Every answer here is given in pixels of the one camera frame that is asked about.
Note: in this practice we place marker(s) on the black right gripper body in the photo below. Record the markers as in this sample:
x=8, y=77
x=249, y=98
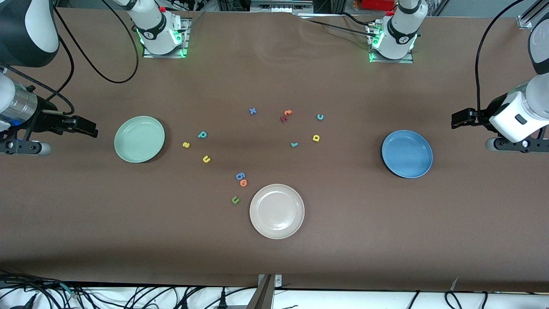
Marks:
x=46, y=121

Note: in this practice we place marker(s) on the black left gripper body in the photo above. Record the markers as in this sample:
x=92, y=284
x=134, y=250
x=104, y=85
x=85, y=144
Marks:
x=484, y=116

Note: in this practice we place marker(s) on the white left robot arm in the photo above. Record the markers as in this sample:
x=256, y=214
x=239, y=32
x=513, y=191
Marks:
x=401, y=30

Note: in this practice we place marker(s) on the green plate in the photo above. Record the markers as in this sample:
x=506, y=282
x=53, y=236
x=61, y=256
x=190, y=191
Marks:
x=139, y=139

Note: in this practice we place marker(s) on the blue plate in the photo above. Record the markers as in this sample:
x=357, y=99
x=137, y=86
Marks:
x=407, y=154

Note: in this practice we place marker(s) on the red box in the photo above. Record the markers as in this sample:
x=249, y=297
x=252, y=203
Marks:
x=377, y=4

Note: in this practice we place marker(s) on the blue foam letter g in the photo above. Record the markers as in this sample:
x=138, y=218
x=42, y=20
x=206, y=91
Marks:
x=240, y=176

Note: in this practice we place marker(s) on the brown paper table cover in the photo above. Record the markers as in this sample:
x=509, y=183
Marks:
x=343, y=240

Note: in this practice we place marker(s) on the beige plate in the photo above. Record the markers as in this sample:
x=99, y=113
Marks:
x=277, y=211

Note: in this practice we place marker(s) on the aluminium profile beam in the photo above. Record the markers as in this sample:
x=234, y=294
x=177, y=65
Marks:
x=262, y=296

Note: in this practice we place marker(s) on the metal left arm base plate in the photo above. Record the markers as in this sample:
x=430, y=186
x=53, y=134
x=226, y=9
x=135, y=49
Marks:
x=399, y=61

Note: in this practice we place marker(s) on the metal corner bracket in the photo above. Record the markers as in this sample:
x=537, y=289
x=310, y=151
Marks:
x=525, y=22

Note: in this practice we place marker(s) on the aluminium frame strut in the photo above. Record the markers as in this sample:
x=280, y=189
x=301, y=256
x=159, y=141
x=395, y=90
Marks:
x=536, y=8

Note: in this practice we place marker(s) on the grey metal frame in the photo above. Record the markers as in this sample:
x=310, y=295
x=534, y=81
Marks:
x=281, y=5

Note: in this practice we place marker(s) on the small metal bracket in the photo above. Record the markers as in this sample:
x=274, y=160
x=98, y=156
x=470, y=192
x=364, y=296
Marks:
x=278, y=281

